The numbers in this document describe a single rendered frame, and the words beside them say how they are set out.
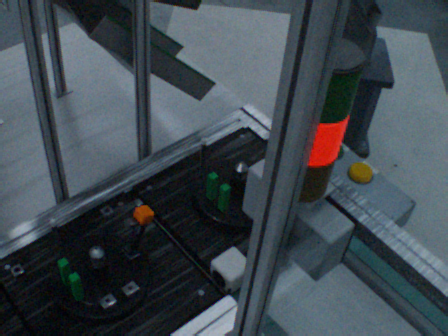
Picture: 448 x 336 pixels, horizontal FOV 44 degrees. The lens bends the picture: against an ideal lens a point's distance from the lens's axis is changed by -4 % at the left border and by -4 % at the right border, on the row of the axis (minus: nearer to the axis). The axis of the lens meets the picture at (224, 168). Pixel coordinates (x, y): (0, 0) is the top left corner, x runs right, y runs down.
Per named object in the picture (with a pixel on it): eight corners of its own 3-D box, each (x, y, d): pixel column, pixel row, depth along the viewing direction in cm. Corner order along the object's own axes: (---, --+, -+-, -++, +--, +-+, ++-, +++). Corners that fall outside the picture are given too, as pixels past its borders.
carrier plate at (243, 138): (242, 133, 104) (243, 125, 103) (339, 216, 93) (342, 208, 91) (132, 194, 93) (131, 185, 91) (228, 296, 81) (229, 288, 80)
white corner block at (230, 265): (231, 259, 86) (233, 244, 83) (251, 280, 83) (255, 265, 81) (207, 276, 83) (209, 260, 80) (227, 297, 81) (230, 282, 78)
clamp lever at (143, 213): (132, 244, 81) (147, 203, 77) (140, 253, 80) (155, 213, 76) (111, 250, 78) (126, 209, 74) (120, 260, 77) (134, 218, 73)
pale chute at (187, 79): (168, 62, 111) (183, 45, 110) (200, 101, 104) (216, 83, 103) (61, -2, 89) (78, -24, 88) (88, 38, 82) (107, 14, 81)
